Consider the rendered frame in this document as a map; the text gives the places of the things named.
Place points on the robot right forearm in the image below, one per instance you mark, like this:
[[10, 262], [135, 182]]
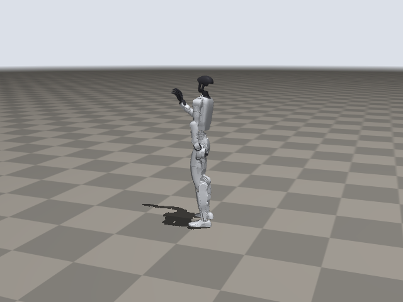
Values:
[[187, 109]]

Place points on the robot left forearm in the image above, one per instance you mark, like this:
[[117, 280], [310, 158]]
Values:
[[194, 134]]

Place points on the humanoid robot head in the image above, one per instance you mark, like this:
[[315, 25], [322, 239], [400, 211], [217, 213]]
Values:
[[204, 81]]

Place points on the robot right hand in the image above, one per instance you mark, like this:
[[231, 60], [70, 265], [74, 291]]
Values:
[[179, 96]]

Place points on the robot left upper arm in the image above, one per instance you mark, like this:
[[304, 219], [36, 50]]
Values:
[[197, 105]]

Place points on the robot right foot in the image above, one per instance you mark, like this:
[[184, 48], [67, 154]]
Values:
[[209, 215]]

